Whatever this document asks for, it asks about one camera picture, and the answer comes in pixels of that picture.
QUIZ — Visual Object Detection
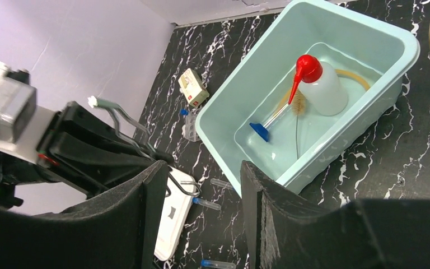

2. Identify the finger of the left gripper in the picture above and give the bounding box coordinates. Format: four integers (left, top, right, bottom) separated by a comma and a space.
48, 101, 174, 164
36, 157, 152, 197

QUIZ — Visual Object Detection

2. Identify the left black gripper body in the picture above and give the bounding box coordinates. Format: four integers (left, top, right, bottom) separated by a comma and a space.
0, 152, 59, 208

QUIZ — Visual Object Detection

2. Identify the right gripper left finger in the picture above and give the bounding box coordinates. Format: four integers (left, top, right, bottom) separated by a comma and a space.
0, 161, 169, 268

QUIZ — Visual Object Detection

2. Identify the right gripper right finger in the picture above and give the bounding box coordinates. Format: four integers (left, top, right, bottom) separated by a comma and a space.
240, 161, 430, 268

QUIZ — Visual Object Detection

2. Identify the blue-base funnel tube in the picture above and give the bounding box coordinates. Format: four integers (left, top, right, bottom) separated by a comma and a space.
249, 103, 291, 142

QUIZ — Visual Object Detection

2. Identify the clear test tube rack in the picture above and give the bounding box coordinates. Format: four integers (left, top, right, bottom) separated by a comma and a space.
180, 109, 200, 142

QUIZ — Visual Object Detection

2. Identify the small white red box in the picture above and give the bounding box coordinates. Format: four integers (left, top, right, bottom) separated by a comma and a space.
178, 68, 209, 108

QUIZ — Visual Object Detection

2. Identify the brown test tube brush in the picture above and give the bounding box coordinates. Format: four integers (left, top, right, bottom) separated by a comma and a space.
291, 91, 306, 159

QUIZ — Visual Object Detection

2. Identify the red-cap wash bottle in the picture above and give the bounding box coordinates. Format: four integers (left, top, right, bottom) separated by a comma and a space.
288, 54, 348, 116

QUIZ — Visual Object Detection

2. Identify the tan rubber tubing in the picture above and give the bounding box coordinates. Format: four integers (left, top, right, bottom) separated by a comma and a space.
275, 69, 370, 112

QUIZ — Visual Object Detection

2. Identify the white bin lid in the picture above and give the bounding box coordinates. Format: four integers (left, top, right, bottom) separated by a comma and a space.
154, 180, 192, 261

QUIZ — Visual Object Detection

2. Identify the blue-cap test tube upper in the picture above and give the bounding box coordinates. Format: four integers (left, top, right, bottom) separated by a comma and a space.
210, 178, 235, 190

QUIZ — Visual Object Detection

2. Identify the blue-cap test tube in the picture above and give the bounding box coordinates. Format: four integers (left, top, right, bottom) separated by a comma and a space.
200, 259, 236, 269
210, 178, 235, 190
192, 197, 221, 211

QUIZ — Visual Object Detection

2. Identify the blue-cap test tube lower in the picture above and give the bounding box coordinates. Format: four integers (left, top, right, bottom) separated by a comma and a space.
200, 259, 236, 269

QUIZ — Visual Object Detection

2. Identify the blue-cap test tube middle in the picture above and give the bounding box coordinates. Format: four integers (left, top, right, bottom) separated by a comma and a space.
192, 197, 221, 211

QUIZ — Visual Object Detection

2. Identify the light teal plastic bin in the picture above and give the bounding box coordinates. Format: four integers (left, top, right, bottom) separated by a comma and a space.
195, 1, 420, 193

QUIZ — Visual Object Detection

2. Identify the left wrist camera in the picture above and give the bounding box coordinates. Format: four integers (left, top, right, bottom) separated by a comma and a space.
0, 62, 56, 164

